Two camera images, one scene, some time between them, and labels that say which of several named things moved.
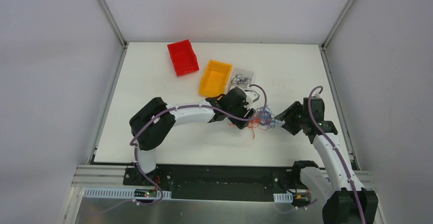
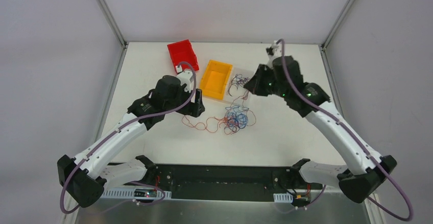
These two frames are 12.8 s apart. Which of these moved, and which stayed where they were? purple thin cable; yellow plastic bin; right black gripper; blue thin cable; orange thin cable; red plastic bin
Moved: right black gripper; blue thin cable; orange thin cable
Stayed: purple thin cable; red plastic bin; yellow plastic bin
